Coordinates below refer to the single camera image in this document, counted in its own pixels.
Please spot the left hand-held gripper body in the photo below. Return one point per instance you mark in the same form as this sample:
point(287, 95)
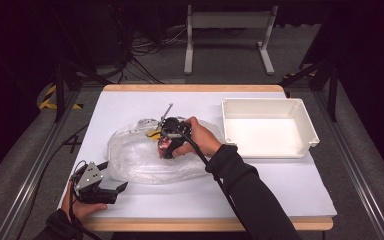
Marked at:
point(91, 176)

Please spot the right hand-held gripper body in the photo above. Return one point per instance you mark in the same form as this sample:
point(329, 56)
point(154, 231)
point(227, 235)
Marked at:
point(175, 126)

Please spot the red round object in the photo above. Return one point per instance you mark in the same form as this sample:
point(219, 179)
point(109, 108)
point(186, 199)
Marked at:
point(164, 145)

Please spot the clear plastic bag smiley print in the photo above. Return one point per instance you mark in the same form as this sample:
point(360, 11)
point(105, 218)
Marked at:
point(136, 160)

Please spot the person's right hand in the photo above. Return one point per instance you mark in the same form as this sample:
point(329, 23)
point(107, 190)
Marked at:
point(203, 143)

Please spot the person's left hand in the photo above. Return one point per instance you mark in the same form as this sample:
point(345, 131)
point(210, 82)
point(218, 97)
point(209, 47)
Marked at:
point(83, 210)

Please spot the black metal stand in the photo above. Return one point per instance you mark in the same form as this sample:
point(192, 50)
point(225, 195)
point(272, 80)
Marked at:
point(331, 90)
point(60, 90)

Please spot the white plastic box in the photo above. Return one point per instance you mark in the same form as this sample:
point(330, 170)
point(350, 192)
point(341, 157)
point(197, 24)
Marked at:
point(263, 136)

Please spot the white table mat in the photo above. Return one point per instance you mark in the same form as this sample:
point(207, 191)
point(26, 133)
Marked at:
point(280, 186)

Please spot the white metal stand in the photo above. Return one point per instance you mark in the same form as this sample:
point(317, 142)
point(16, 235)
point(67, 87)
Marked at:
point(228, 20)

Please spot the aluminium frame rail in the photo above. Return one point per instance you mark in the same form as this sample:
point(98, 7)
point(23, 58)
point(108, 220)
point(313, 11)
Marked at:
point(356, 173)
point(30, 181)

